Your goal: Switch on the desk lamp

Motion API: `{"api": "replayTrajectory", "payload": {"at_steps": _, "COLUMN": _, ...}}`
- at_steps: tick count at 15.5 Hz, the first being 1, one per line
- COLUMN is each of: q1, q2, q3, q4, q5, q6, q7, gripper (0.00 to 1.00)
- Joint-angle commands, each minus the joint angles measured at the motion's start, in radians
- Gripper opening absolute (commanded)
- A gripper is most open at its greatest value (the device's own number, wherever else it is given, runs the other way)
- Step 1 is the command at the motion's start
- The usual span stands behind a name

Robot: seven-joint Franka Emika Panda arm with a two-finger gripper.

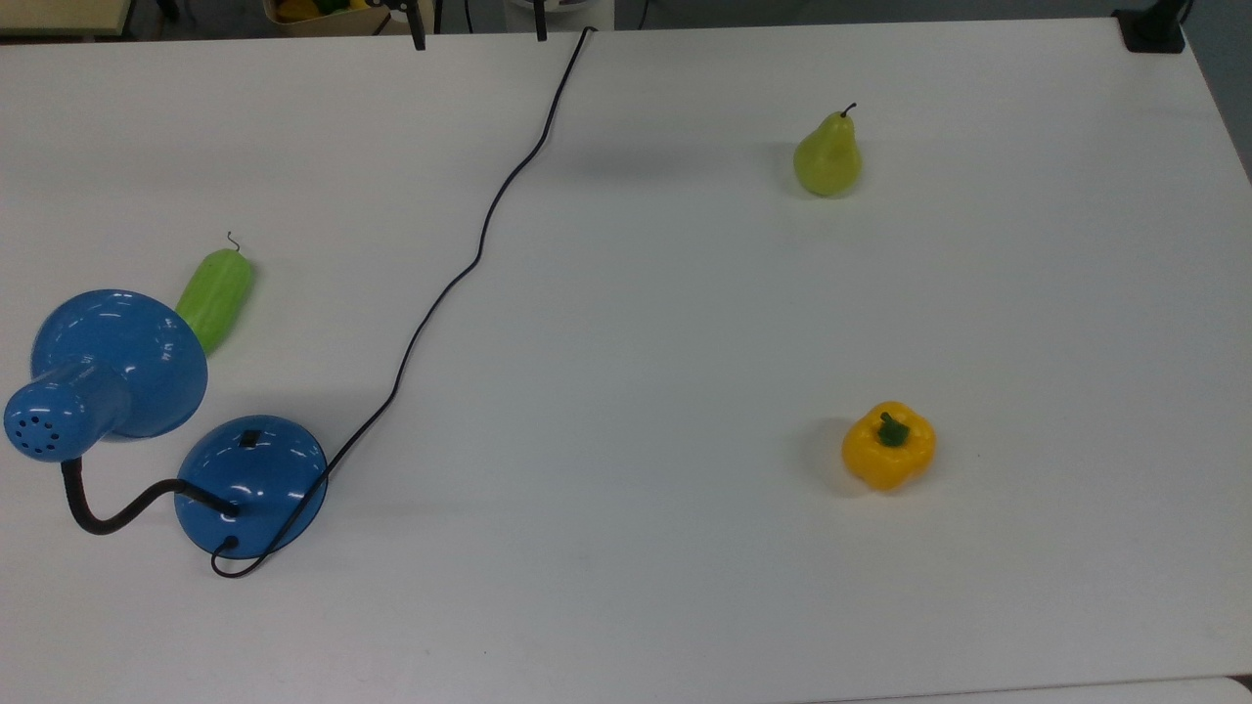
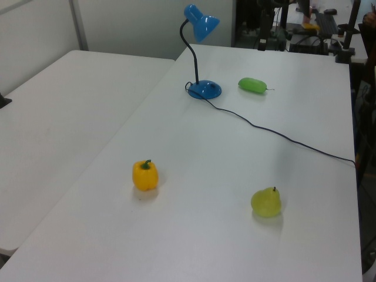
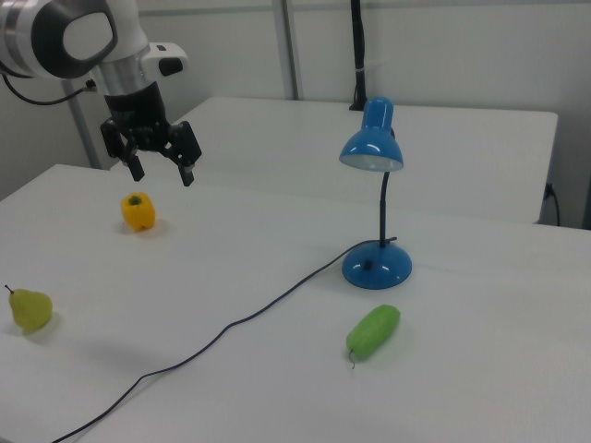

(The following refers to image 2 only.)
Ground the dark lamp power cable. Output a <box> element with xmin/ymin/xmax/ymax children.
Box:
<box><xmin>184</xmin><ymin>81</ymin><xmax>360</xmax><ymax>189</ymax></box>

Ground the green toy cucumber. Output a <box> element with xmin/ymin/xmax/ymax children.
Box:
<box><xmin>237</xmin><ymin>77</ymin><xmax>276</xmax><ymax>95</ymax></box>

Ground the black computer keyboard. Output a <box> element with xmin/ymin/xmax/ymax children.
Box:
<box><xmin>314</xmin><ymin>12</ymin><xmax>340</xmax><ymax>35</ymax></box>

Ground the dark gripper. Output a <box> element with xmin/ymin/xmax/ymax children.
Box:
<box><xmin>257</xmin><ymin>8</ymin><xmax>270</xmax><ymax>51</ymax></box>

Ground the yellow-green toy pear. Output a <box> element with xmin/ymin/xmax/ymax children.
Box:
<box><xmin>250</xmin><ymin>186</ymin><xmax>283</xmax><ymax>219</ymax></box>

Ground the yellow toy bell pepper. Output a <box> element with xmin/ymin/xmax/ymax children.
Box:
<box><xmin>132</xmin><ymin>159</ymin><xmax>159</xmax><ymax>192</ymax></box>

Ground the blue desk lamp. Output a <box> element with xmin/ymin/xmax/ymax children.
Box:
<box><xmin>179</xmin><ymin>4</ymin><xmax>223</xmax><ymax>100</ymax></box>

